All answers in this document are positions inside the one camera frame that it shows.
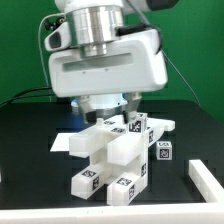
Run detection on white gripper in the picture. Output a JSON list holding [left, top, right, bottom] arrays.
[[49, 29, 168, 123]]

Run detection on white tagged nut cube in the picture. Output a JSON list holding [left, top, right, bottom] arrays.
[[156, 141, 172, 160], [127, 113, 147, 134]]

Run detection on white chair back frame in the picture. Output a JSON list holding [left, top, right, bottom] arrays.
[[69, 113, 175, 166]]

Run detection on white chair seat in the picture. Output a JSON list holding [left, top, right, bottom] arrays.
[[89, 133, 149, 193]]

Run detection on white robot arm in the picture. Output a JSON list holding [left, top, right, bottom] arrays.
[[45, 0, 179, 123]]

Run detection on white base tag plate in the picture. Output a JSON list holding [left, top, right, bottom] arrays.
[[50, 133, 76, 152]]

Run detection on white U-shaped fence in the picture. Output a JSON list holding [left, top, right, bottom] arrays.
[[0, 160, 224, 224]]

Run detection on white camera cable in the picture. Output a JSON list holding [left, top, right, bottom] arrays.
[[37, 13, 66, 103]]

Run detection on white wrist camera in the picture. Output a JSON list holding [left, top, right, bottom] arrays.
[[44, 22, 71, 52]]

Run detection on black camera stand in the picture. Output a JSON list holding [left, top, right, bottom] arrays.
[[44, 17, 65, 31]]

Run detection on black cables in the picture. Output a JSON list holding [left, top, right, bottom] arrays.
[[0, 85, 53, 108]]

